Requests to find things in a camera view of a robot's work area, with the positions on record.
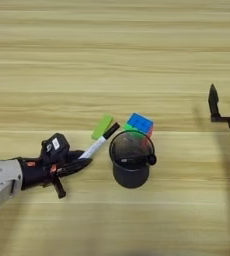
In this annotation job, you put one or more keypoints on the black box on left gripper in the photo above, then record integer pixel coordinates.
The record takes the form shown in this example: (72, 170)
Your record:
(55, 146)

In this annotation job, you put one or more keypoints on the colourful puzzle cube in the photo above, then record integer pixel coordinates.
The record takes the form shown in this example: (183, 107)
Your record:
(139, 124)

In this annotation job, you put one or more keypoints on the black mesh pen cup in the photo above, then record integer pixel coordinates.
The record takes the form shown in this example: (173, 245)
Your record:
(130, 176)

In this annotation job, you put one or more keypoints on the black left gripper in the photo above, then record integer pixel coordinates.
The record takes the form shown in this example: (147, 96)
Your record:
(33, 171)

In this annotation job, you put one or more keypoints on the black pen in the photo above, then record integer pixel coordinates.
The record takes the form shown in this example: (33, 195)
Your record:
(143, 159)

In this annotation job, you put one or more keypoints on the white marker with black cap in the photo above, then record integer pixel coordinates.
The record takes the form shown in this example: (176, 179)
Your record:
(95, 146)

